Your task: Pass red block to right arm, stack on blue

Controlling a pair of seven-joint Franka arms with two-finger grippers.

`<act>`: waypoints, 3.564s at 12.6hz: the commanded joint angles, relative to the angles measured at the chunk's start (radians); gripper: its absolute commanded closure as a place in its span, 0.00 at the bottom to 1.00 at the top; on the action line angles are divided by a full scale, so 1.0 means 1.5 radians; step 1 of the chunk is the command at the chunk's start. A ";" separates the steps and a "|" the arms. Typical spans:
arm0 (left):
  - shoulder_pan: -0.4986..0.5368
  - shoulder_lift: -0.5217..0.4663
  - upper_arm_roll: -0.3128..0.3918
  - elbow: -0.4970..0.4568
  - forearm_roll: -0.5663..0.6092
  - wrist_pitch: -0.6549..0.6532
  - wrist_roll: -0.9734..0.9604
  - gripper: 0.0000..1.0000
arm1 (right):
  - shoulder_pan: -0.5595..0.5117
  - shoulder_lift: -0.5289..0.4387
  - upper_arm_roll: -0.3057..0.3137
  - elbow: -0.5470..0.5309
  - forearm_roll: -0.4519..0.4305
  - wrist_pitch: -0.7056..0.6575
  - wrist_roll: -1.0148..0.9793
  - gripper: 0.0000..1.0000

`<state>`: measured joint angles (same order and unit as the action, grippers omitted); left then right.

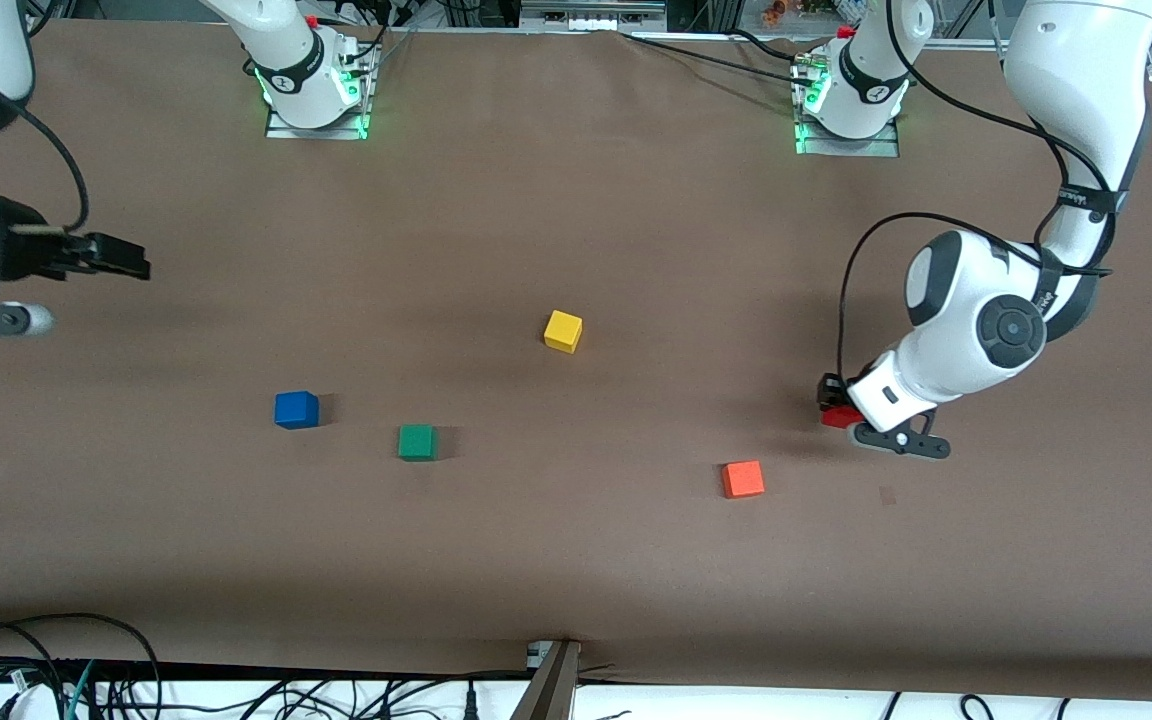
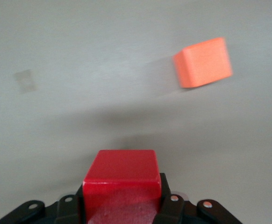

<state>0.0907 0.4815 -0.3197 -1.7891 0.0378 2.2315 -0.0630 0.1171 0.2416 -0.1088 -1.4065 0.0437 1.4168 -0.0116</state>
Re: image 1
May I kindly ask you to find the aluminium frame bar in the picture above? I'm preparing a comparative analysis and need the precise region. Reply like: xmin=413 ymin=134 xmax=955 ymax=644
xmin=520 ymin=0 xmax=668 ymax=32

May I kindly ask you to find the black cable on table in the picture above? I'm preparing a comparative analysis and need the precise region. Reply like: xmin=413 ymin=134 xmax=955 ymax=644
xmin=724 ymin=26 xmax=799 ymax=61
xmin=620 ymin=30 xmax=803 ymax=81

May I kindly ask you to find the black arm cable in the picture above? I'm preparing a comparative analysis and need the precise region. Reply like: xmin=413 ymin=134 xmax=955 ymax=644
xmin=14 ymin=100 xmax=91 ymax=237
xmin=836 ymin=0 xmax=1133 ymax=403

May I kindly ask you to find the grey metal post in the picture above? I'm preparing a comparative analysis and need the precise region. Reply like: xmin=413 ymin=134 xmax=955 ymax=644
xmin=509 ymin=640 xmax=583 ymax=720

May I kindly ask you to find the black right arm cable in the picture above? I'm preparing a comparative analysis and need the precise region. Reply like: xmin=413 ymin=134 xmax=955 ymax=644
xmin=14 ymin=100 xmax=91 ymax=237

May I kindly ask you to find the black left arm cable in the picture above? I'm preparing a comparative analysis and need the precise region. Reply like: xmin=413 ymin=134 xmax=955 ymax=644
xmin=836 ymin=0 xmax=1133 ymax=403

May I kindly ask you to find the blue wooden cube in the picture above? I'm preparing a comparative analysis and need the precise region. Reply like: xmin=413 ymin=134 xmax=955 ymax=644
xmin=274 ymin=390 xmax=321 ymax=431

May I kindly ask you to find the green floor cable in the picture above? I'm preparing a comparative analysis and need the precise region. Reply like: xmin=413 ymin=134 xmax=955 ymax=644
xmin=60 ymin=660 xmax=98 ymax=720

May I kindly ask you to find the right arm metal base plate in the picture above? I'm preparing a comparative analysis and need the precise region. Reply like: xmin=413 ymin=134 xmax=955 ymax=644
xmin=263 ymin=38 xmax=378 ymax=141

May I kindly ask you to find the orange wooden cube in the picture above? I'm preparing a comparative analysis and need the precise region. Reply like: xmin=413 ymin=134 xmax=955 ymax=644
xmin=720 ymin=459 xmax=767 ymax=500

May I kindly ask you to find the yellow wooden cube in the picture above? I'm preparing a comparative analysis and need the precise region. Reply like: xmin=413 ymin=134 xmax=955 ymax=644
xmin=543 ymin=309 xmax=584 ymax=354

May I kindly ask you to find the black looped floor cable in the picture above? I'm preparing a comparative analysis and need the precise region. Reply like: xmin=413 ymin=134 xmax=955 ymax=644
xmin=0 ymin=612 xmax=164 ymax=720

